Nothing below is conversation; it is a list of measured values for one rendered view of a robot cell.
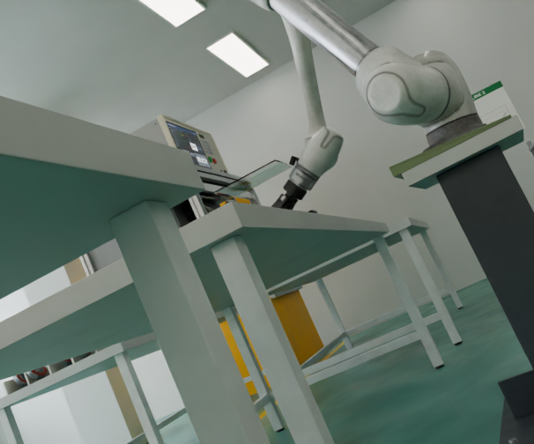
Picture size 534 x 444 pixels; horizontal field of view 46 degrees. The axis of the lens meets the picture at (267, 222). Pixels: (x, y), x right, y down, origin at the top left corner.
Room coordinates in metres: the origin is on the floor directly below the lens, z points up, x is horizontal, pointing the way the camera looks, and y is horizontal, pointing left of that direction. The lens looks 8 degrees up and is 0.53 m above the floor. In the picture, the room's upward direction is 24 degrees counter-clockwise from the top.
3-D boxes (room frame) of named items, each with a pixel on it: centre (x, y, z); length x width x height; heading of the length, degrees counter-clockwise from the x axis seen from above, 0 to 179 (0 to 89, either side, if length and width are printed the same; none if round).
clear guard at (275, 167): (2.39, -0.05, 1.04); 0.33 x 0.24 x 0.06; 74
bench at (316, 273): (4.53, -0.44, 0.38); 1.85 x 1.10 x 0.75; 164
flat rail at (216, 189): (2.22, 0.09, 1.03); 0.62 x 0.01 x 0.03; 164
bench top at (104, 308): (2.26, 0.23, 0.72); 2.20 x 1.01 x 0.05; 164
